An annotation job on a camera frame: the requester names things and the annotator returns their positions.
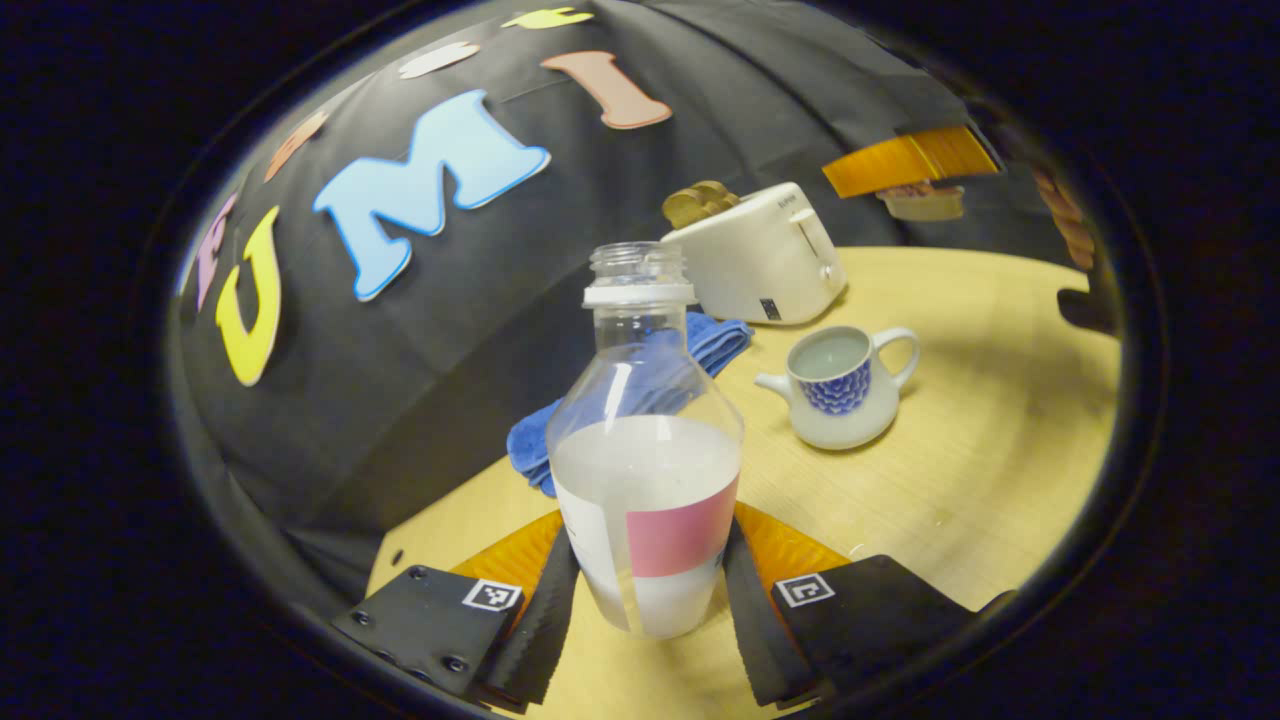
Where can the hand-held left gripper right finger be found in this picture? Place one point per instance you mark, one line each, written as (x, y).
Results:
(760, 640)

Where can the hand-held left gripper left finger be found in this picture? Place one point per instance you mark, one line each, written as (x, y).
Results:
(540, 640)

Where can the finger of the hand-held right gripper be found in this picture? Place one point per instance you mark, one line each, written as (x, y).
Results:
(905, 160)

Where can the white teacup lid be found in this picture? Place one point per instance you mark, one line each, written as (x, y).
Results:
(922, 205)

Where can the clear plastic water bottle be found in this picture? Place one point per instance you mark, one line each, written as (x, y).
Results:
(645, 480)

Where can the white blue patterned teacup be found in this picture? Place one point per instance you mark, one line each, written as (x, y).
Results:
(840, 400)

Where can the white toaster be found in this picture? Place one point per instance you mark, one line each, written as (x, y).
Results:
(760, 265)

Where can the brown bread slice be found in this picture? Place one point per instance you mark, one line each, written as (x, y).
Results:
(685, 205)
(720, 193)

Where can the folded blue towel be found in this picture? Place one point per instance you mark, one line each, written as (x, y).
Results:
(720, 340)

